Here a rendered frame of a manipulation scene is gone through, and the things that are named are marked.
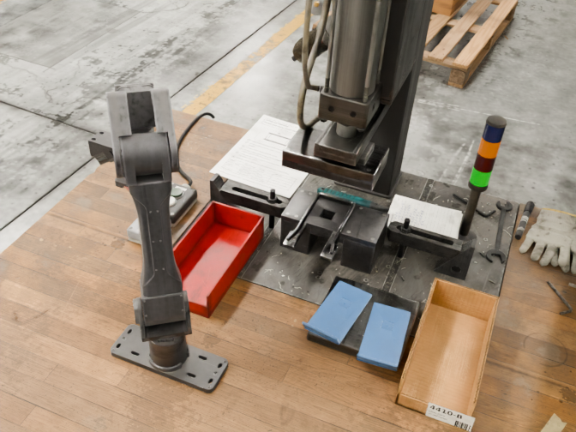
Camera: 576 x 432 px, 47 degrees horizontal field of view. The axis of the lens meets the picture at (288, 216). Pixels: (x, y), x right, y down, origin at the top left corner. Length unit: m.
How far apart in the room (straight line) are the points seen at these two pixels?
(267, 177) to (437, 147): 1.96
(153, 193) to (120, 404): 0.36
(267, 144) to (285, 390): 0.74
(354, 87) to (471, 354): 0.52
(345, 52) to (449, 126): 2.55
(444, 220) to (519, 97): 2.68
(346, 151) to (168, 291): 0.39
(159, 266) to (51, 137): 2.46
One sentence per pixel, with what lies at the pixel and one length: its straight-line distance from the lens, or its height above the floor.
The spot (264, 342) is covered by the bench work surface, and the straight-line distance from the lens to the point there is 1.20.
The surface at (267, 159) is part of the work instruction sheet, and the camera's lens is 1.62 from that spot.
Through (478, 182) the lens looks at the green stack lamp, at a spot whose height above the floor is 1.06.
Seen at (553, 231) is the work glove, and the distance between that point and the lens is 1.54.
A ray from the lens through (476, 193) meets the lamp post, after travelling 1.40.
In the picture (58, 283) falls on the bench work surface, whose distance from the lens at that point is 1.35.
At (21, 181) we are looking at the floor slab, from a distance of 3.19.
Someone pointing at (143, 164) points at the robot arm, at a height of 1.28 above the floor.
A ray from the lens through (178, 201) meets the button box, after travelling 1.45.
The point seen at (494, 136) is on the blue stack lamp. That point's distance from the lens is 1.31.
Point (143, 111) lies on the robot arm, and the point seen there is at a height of 1.31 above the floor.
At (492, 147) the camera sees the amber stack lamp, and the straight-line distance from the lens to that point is 1.33.
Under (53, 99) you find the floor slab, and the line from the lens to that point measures 3.78.
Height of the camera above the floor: 1.83
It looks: 40 degrees down
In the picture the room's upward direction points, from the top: 4 degrees clockwise
